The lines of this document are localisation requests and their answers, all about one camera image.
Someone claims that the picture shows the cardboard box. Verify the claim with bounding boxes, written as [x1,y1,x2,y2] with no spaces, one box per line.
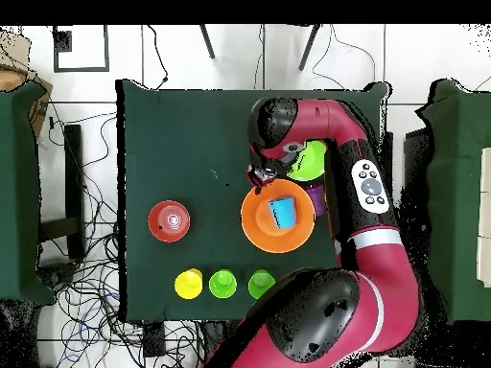
[0,64,54,139]

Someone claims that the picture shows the green cloth side table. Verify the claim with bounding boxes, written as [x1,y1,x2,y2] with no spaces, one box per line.
[414,79,491,323]
[0,81,57,306]

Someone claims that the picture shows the black floor stand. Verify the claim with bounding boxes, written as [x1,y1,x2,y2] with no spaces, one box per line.
[381,131,395,185]
[37,124,86,262]

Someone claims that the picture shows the purple cup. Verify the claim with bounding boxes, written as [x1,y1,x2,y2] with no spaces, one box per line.
[304,182,328,219]

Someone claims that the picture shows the yellow cup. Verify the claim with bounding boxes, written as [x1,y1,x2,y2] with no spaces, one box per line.
[174,267,204,301]

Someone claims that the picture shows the black power box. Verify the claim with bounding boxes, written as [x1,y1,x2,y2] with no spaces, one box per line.
[142,321,167,358]

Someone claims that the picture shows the thin black cable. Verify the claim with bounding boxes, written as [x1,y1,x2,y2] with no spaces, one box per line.
[311,24,377,92]
[146,24,170,91]

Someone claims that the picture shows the dark tripod leg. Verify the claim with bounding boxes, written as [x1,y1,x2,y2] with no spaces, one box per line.
[298,24,322,73]
[199,24,217,59]

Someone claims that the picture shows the large orange bowl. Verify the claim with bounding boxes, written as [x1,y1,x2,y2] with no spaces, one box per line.
[240,178,316,254]

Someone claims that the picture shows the grey black device base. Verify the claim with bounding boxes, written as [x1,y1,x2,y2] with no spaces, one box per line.
[37,262,80,292]

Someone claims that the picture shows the blue cup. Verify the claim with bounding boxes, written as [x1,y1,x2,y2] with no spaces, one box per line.
[268,196,296,230]

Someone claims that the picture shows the tangle of floor cables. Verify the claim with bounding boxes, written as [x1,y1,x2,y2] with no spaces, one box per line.
[37,110,204,368]

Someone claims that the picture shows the dark green tablecloth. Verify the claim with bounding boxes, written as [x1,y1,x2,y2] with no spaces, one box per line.
[115,79,392,322]

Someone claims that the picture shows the green cup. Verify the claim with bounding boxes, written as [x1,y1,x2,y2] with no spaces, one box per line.
[247,268,276,301]
[208,268,238,299]

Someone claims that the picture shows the red bowl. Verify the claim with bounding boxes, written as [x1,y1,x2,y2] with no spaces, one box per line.
[148,199,192,243]

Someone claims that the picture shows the black square frame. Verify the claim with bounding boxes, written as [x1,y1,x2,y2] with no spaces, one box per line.
[52,24,110,73]

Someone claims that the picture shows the large green bowl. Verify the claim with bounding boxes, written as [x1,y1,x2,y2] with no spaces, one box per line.
[285,139,328,182]

